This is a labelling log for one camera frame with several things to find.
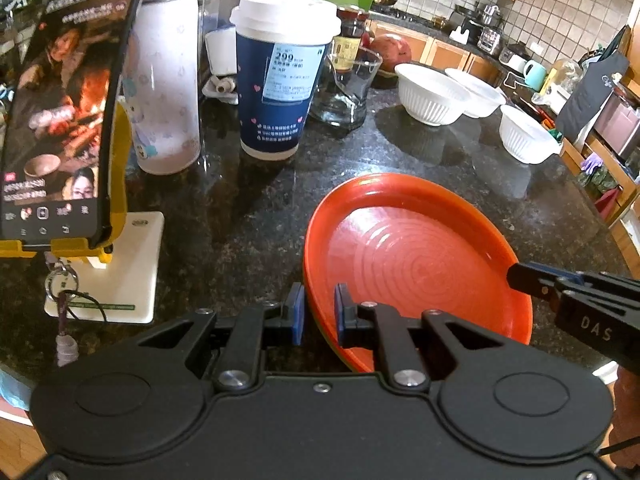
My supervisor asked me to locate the clear oil bottle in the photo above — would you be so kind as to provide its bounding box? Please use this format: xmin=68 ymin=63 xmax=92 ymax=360
xmin=542 ymin=58 xmax=583 ymax=106

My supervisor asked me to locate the dark sauce jar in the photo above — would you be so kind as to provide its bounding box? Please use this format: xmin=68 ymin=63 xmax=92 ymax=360
xmin=332 ymin=6 xmax=371 ymax=73

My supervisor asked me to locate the person's right hand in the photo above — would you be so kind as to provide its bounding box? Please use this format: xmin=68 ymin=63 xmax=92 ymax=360
xmin=612 ymin=365 xmax=640 ymax=466

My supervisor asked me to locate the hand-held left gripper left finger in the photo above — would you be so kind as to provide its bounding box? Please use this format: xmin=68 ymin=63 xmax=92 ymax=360
xmin=135 ymin=282 xmax=306 ymax=393

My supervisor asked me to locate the teal mug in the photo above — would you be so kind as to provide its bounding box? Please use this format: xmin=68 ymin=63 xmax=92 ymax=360
xmin=522 ymin=60 xmax=547 ymax=92

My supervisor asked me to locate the red cloth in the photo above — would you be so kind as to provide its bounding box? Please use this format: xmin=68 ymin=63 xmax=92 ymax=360
xmin=595 ymin=187 xmax=623 ymax=221

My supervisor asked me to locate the black coffee machine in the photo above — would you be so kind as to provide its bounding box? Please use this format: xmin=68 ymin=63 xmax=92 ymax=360
xmin=448 ymin=5 xmax=483 ymax=43

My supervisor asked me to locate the pink storage box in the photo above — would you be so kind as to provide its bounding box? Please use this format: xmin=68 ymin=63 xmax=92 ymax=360
xmin=592 ymin=92 xmax=640 ymax=156

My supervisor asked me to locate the black smartphone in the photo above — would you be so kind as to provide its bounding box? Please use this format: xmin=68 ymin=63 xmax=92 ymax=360
xmin=0 ymin=0 xmax=150 ymax=248

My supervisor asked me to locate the orange plastic plate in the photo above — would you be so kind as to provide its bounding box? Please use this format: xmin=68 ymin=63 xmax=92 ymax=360
xmin=303 ymin=173 xmax=532 ymax=373

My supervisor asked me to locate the lilac water bottle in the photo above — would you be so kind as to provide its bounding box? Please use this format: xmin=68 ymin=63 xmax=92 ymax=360
xmin=127 ymin=0 xmax=201 ymax=176

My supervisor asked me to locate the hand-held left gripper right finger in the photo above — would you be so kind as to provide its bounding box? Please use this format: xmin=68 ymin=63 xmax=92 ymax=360
xmin=334 ymin=282 xmax=506 ymax=393

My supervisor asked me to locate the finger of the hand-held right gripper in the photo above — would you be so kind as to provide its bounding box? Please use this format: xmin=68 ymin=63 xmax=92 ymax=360
xmin=527 ymin=261 xmax=588 ymax=281
xmin=506 ymin=261 xmax=563 ymax=303

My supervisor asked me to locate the clear glass jug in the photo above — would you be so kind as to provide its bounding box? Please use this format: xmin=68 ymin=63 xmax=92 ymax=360
xmin=309 ymin=51 xmax=383 ymax=132

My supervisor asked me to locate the dark apron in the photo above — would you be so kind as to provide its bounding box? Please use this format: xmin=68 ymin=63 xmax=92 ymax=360
xmin=556 ymin=25 xmax=630 ymax=148

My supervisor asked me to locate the blue tissue pack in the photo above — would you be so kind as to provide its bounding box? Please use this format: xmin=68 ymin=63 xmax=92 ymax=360
xmin=200 ymin=10 xmax=240 ymax=78

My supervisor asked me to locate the blue paper cup white lid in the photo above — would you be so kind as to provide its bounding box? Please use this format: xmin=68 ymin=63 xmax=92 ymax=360
xmin=230 ymin=0 xmax=338 ymax=161

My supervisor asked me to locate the wooden base cabinet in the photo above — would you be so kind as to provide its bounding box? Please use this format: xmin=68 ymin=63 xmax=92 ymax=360
xmin=367 ymin=20 xmax=506 ymax=83

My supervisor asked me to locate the red apple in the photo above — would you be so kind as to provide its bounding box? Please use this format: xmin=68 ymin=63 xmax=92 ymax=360
xmin=370 ymin=34 xmax=412 ymax=73

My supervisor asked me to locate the white ribbed plastic bowl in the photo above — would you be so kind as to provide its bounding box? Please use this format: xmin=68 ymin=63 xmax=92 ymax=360
xmin=395 ymin=63 xmax=473 ymax=127
xmin=445 ymin=68 xmax=507 ymax=119
xmin=500 ymin=105 xmax=563 ymax=164

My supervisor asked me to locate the clear plastic container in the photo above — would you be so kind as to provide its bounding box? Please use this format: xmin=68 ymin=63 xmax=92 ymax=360
xmin=477 ymin=27 xmax=503 ymax=56

